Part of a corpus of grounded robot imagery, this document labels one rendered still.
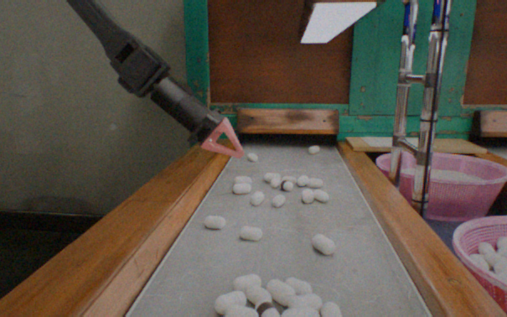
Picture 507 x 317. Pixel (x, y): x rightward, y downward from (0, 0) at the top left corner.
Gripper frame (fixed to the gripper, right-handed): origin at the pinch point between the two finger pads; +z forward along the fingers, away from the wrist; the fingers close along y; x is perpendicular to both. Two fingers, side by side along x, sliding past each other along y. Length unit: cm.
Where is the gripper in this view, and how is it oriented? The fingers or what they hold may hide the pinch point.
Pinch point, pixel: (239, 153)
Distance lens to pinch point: 74.6
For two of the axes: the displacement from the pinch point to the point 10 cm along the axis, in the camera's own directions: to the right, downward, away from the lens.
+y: 0.9, -2.6, 9.6
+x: -6.4, 7.3, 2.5
